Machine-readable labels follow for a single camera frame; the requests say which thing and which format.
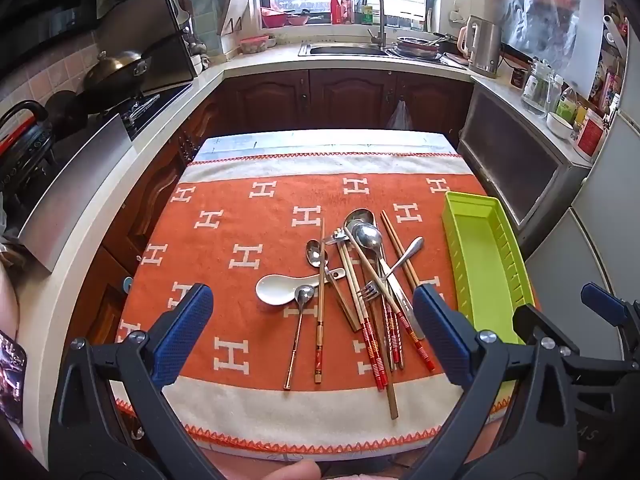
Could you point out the metal kitchen faucet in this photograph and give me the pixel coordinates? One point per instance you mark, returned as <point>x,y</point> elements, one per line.
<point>381,20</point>

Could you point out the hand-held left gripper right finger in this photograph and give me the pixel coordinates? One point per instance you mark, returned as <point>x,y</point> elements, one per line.
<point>442,330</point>

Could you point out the metal fork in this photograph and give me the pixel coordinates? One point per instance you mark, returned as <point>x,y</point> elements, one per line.
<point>407,255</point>

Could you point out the white bowl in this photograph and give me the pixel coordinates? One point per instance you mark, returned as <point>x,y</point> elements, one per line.
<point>559,125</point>

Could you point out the stainless kitchen sink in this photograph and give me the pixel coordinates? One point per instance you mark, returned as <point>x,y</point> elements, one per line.
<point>345,50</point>

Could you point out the hanging plastic bag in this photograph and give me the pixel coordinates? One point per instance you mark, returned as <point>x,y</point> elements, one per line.
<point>400,117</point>

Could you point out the plastic food container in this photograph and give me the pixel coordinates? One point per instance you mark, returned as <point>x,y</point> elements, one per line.
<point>255,44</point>

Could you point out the red spray bottle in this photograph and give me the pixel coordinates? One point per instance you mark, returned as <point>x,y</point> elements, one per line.
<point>336,7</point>

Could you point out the green bottle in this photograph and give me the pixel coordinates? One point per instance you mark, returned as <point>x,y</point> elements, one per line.
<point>368,16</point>

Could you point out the green plastic utensil tray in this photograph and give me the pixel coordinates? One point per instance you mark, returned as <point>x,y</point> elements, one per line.
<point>482,260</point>

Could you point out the stainless electric kettle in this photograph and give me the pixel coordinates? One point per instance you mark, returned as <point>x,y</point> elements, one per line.
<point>485,45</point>

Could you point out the shiny wall foil sheet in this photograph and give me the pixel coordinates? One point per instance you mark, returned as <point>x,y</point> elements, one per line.
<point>540,15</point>

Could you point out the white refrigerator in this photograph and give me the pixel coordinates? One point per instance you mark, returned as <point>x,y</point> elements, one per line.
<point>590,240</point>

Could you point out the light blue grid table cover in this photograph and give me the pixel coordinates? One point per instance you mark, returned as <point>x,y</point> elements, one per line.
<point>325,142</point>

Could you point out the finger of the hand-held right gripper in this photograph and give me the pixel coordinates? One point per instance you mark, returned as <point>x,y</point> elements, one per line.
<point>602,305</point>
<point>532,320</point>

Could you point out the pink bowl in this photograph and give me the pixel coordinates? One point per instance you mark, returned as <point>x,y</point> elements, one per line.
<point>297,20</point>
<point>273,19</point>

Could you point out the green label jar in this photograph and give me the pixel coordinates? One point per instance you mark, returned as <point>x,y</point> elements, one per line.
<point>566,107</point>

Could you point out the stack of dishes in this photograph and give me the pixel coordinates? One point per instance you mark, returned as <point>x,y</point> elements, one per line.
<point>415,46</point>

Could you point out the clear glass jar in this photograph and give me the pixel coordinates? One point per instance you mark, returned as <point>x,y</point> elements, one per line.
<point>537,90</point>

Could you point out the dark wok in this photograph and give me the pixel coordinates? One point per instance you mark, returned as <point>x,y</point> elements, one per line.
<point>117,67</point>

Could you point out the large metal spoon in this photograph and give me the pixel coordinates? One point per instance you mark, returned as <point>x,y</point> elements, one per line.
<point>361,217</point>
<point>368,237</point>

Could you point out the black pressure cooker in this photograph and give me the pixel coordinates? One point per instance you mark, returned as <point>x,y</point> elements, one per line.
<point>25,145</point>

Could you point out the stainless range hood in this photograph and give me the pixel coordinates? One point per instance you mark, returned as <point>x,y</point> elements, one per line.
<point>160,25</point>

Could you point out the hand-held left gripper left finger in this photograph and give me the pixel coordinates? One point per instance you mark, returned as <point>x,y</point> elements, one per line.
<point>182,330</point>

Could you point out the plain wooden chopstick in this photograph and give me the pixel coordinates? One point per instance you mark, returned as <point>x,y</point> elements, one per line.
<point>392,400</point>
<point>350,315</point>

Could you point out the red container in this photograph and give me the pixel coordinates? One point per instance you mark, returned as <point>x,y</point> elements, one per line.
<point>590,135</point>

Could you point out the orange printed blanket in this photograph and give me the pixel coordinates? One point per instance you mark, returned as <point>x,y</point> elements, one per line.
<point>240,210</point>

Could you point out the stainless steel panel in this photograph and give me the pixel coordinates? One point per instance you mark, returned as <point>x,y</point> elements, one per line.
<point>75,195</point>

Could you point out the metal table knife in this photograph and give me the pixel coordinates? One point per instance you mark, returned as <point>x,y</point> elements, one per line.
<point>407,310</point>

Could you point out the white ceramic spoon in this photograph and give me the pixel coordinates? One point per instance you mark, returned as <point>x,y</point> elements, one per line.
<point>275,290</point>

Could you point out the group of wooden chopsticks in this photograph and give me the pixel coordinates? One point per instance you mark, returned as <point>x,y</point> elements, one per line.
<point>320,310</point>

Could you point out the dark printed card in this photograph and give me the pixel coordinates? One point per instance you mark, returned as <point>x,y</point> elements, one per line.
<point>12,375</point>

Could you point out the black gas stove top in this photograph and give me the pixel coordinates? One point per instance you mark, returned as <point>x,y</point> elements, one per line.
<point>150,110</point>

